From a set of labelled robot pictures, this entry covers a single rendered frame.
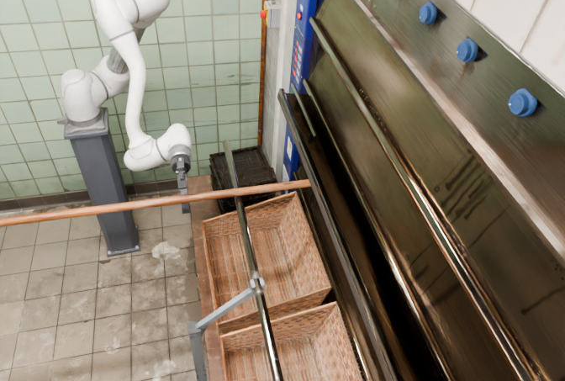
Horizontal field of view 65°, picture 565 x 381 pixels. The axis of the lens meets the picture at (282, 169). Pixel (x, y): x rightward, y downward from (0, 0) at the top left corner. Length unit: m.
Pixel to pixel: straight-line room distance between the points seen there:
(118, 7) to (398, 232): 1.27
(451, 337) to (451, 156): 0.40
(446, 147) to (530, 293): 0.34
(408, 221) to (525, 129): 0.48
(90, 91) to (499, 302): 1.92
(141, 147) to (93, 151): 0.59
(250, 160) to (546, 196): 1.76
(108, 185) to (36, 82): 0.71
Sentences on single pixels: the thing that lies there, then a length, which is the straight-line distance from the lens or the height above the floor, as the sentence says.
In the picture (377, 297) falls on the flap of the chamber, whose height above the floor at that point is 1.41.
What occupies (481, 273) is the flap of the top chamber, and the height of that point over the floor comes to 1.74.
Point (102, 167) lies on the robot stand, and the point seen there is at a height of 0.75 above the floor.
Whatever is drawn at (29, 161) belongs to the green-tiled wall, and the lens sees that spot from 3.27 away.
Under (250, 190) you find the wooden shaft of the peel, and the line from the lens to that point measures 1.70.
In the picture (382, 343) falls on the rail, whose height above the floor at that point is 1.44.
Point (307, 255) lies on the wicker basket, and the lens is 2.06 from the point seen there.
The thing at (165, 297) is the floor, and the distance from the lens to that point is 2.86.
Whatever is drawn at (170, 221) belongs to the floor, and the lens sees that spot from 3.20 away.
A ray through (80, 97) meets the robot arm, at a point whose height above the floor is 1.19.
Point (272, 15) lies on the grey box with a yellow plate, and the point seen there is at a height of 1.48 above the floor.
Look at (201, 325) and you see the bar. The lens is 1.65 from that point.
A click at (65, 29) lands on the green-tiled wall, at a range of 2.69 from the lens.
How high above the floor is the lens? 2.44
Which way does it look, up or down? 44 degrees down
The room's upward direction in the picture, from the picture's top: 5 degrees clockwise
